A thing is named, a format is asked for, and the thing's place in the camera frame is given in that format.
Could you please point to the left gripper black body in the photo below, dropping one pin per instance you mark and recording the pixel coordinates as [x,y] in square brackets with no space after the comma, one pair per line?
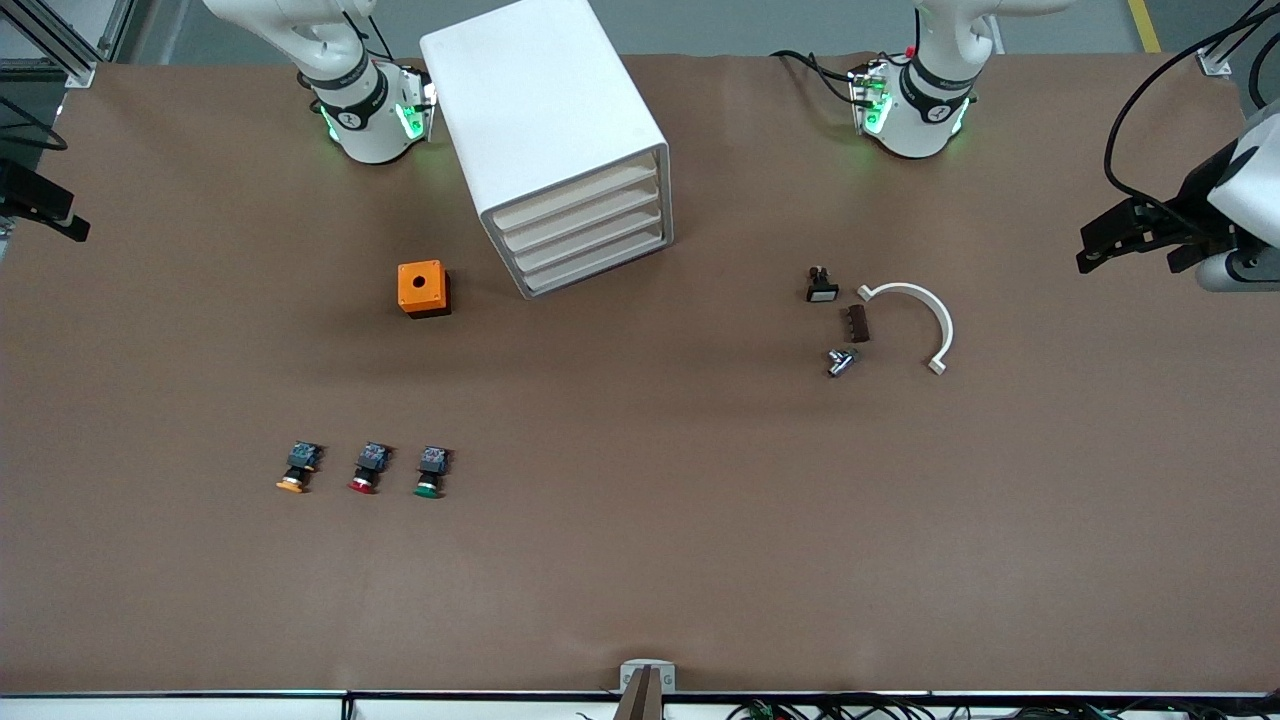
[1193,197]

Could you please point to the yellow push button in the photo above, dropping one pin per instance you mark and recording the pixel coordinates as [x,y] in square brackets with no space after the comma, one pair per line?
[303,458]

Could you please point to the white plastic drawer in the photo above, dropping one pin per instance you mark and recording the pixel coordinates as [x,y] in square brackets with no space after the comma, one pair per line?
[575,200]

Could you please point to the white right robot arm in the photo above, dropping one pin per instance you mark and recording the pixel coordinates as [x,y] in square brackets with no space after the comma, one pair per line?
[370,130]

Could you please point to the red push button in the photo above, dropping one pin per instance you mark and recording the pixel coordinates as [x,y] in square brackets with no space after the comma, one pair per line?
[372,458]

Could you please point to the green push button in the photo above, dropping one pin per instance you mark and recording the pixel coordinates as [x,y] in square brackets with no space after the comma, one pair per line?
[432,462]

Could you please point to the white drawer cabinet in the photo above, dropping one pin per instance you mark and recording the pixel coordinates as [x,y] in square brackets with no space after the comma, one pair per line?
[540,100]

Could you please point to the brown terminal block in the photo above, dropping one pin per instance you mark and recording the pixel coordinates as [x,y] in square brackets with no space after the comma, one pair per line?
[858,324]

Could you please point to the chrome tee fitting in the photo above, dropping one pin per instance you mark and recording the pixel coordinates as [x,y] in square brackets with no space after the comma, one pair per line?
[840,362]

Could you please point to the orange box with round hole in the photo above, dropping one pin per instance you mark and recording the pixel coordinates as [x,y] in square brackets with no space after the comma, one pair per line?
[420,288]

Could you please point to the aluminium frame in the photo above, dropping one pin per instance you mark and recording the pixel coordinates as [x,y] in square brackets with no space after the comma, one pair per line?
[80,72]

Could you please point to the aluminium corner bracket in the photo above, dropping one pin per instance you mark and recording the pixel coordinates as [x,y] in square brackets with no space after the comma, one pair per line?
[1215,62]

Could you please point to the white curved bracket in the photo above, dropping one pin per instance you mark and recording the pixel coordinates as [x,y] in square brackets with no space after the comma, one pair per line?
[945,330]

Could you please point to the black switch with white face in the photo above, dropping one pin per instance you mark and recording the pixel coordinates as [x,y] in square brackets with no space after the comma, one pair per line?
[822,292]

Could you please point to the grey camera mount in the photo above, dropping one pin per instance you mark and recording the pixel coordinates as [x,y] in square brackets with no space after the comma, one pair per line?
[647,682]

